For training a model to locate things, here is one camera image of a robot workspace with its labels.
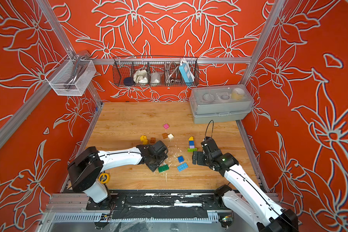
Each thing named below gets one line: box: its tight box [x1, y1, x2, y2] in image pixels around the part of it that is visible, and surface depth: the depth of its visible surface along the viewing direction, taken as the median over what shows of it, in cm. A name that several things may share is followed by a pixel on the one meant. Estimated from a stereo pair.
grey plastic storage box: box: [189, 84, 255, 125], surface depth 100 cm
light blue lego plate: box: [176, 162, 189, 173], surface depth 86 cm
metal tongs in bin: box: [65, 53, 89, 88], surface depth 86 cm
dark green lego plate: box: [157, 164, 170, 174], surface depth 85 cm
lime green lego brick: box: [187, 147, 198, 153], surface depth 92 cm
